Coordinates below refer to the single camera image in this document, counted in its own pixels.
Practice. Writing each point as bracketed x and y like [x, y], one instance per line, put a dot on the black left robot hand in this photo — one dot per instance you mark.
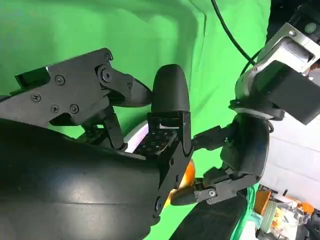
[247, 152]

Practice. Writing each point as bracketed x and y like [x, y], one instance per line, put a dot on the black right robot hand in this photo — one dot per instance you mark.
[62, 187]

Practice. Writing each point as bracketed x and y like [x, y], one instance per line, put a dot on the orange and white bread roll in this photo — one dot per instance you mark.
[188, 175]

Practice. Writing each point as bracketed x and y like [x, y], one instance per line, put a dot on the clear plastic roll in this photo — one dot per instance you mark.
[270, 215]

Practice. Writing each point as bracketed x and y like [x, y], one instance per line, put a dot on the black robot body shell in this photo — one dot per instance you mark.
[212, 222]

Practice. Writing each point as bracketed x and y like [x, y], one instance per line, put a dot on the lilac plate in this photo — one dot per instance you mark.
[133, 140]

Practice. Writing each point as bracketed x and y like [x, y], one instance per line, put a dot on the green table cloth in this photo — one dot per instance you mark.
[125, 30]

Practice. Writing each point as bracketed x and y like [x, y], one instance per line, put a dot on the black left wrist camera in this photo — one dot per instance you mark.
[292, 92]

